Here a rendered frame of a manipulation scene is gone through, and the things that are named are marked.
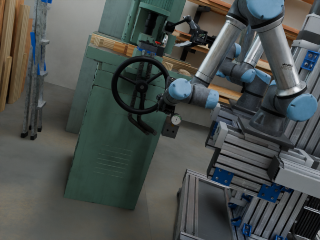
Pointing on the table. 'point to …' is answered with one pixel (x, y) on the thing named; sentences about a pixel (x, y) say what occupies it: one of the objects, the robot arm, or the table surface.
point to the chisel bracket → (145, 38)
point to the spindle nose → (150, 23)
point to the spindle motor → (157, 6)
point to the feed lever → (170, 26)
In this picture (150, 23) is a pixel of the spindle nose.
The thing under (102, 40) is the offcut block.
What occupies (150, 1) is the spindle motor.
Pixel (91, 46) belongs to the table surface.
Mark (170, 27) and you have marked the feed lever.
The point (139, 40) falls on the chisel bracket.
